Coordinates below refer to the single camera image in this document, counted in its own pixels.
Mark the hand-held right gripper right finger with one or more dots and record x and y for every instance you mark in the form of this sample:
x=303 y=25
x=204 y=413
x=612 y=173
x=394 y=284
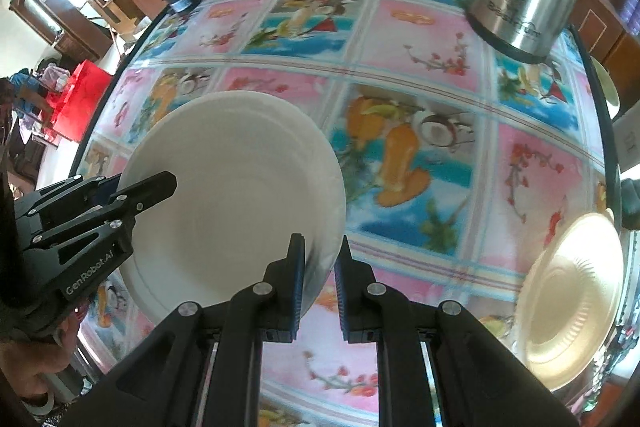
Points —
x=341 y=282

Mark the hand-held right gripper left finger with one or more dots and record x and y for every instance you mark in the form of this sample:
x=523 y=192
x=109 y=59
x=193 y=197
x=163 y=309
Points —
x=298 y=277

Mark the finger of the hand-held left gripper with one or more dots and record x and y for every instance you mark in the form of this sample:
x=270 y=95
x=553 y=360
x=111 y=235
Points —
x=75 y=189
x=150 y=189

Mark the white plate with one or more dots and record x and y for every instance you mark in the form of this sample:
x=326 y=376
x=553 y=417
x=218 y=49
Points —
x=240 y=187

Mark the person's left hand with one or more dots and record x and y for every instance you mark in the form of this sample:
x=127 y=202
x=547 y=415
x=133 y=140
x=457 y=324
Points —
x=30 y=367

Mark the red gift bag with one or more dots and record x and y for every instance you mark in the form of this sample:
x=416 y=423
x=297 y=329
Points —
x=80 y=97

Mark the cream foam plate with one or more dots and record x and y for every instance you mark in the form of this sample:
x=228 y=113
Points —
x=607 y=92
x=565 y=307

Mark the fruit print tablecloth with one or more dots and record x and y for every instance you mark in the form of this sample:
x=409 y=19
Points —
x=425 y=72

